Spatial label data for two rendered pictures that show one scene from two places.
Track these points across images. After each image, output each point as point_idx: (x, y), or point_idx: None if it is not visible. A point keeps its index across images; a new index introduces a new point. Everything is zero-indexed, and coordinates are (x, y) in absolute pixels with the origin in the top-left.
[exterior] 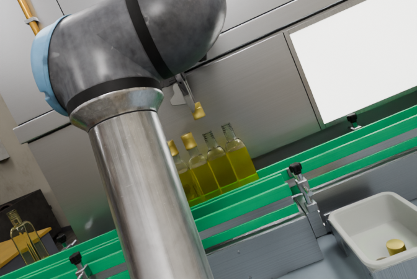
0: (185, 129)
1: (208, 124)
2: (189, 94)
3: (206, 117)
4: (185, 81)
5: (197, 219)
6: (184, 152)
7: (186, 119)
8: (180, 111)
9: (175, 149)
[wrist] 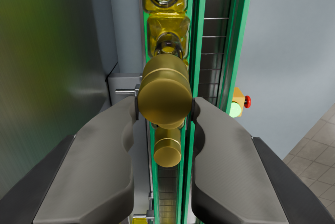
0: (55, 127)
1: (41, 54)
2: (240, 132)
3: (25, 56)
4: (90, 212)
5: (234, 78)
6: (85, 116)
7: (36, 131)
8: (16, 164)
9: (173, 132)
